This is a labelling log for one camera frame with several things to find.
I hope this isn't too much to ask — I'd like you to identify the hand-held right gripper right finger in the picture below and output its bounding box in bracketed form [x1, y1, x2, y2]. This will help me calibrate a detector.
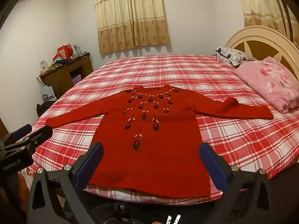
[199, 142, 274, 224]

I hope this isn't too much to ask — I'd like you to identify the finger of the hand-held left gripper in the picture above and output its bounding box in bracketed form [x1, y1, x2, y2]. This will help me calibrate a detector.
[7, 125, 53, 155]
[0, 124, 33, 146]

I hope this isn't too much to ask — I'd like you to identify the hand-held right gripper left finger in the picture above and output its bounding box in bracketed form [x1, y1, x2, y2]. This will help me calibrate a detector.
[29, 142, 104, 224]

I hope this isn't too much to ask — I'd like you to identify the red embroidered sweater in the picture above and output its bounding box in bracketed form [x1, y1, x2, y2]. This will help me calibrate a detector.
[45, 84, 274, 199]

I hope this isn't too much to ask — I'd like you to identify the black bag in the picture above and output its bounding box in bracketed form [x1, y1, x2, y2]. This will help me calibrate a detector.
[36, 103, 51, 118]

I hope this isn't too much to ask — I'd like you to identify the white paper bag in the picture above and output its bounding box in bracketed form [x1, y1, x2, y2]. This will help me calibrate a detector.
[36, 77, 57, 102]

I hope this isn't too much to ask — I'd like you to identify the brown wooden desk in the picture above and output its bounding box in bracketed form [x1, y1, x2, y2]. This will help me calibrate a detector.
[39, 52, 93, 98]

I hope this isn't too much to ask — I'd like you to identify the white greeting card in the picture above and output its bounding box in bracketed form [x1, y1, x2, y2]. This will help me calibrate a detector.
[39, 59, 48, 74]

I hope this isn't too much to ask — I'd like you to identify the dark cloth pile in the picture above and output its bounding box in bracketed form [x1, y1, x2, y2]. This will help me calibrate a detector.
[48, 59, 75, 73]

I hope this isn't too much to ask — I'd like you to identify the red bag on desk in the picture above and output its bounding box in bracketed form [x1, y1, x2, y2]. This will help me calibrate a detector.
[57, 44, 73, 60]

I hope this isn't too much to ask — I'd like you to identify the red plaid bed sheet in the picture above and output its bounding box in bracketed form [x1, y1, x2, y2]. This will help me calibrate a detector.
[20, 54, 299, 207]

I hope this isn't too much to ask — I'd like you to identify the pink floral quilt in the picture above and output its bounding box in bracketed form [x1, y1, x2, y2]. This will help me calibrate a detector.
[234, 56, 299, 113]

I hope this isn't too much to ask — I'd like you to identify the grey patterned pillow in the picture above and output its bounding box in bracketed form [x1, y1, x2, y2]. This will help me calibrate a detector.
[214, 47, 258, 66]

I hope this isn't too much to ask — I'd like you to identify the cream wooden headboard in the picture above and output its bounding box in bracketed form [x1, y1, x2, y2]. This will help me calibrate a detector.
[224, 26, 299, 75]

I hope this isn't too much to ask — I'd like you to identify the beige window curtain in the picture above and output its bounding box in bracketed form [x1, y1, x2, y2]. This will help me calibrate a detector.
[93, 0, 170, 54]

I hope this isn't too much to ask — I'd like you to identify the beige floral curtain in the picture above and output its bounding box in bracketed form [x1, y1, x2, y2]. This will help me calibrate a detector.
[237, 0, 293, 40]

